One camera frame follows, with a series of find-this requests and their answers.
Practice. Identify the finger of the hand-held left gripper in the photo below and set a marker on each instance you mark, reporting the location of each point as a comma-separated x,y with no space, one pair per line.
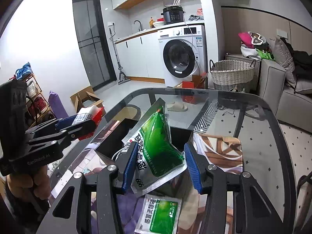
80,126
67,121

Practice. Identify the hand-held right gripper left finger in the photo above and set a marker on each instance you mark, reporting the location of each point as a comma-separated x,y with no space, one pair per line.
129,168

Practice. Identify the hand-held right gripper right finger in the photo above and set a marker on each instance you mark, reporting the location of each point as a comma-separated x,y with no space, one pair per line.
192,168

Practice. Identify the red and white tissue pack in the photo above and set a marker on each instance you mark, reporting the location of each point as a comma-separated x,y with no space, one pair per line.
85,113

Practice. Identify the black cardboard box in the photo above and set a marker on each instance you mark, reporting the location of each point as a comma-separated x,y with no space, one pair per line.
180,139

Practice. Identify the green medicine sachet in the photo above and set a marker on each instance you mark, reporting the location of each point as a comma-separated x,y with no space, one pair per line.
160,214
158,146

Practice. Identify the person's left hand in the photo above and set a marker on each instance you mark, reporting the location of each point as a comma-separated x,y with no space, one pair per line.
24,182

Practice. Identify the purple yoga mat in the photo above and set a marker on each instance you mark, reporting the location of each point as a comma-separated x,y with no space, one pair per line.
57,104

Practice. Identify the open cardboard box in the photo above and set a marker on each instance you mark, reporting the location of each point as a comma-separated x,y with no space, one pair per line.
85,97

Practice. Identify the wooden shoe rack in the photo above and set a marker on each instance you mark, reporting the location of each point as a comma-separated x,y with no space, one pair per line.
34,95

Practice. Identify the printed desk mat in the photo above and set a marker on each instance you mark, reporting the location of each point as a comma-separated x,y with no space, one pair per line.
219,151

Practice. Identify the round beige stool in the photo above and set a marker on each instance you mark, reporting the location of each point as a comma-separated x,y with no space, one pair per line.
132,112

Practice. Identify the beige slippers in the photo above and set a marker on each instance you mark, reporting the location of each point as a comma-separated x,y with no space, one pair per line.
176,106

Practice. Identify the grey mop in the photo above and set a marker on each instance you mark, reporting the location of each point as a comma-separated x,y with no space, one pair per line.
117,61

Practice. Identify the red box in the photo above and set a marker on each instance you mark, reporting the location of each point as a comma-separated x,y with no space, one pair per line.
191,92

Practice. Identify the black framed glass door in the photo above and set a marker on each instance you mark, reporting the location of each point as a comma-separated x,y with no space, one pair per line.
92,46

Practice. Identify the white kitchen counter cabinets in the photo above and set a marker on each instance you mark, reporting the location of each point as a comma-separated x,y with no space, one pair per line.
143,53

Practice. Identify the wicker basket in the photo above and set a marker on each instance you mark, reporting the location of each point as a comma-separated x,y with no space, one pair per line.
231,74

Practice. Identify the white washing machine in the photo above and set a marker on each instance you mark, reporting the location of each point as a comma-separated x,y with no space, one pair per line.
180,56

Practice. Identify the grey sofa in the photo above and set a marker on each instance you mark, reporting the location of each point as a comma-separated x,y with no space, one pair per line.
270,82

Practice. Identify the kitchen faucet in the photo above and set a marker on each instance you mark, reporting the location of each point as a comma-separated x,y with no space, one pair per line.
141,24

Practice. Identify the yellow bottle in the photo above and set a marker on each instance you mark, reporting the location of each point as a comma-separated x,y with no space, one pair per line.
151,23

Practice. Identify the white bowl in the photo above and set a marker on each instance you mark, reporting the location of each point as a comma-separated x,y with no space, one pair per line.
158,24

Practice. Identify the pile of clothes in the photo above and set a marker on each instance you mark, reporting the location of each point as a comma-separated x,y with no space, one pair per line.
248,51

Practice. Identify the pink cloth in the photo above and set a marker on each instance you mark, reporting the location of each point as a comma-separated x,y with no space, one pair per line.
245,39

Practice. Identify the grey cushion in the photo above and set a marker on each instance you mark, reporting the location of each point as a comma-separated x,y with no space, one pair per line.
282,58

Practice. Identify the black pressure cooker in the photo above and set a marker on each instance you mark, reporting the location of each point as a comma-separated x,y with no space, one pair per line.
173,15

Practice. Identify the round face plush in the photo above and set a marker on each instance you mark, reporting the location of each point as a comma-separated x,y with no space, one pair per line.
257,37

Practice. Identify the dark cloth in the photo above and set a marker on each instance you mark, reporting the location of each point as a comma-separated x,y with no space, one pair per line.
195,17

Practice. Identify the black jacket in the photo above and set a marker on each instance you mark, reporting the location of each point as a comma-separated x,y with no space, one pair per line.
302,61

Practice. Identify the white router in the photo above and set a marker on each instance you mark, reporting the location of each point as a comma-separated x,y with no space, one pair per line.
175,2

